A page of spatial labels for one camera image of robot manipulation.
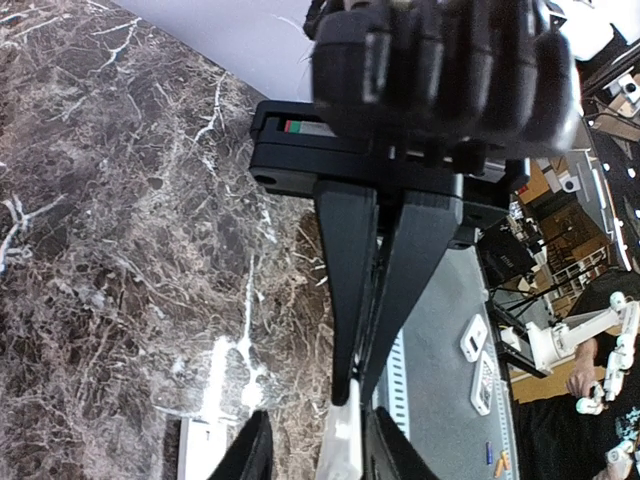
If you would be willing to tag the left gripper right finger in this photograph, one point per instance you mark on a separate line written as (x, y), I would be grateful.
(388, 454)

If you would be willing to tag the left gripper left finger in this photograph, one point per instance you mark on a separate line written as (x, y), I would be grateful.
(251, 454)

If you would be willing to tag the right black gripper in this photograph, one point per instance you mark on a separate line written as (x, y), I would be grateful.
(295, 152)

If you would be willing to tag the white remote battery cover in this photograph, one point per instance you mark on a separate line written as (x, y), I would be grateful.
(341, 453)

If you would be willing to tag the white remote control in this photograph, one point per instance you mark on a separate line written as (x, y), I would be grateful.
(202, 446)

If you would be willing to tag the white remote on bench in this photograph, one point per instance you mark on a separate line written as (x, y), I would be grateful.
(483, 384)

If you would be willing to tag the white small box device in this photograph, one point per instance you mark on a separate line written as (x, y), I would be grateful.
(474, 338)

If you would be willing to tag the person in background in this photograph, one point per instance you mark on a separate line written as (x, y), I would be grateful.
(556, 441)

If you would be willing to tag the white slotted cable duct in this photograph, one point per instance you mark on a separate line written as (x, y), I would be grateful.
(397, 385)

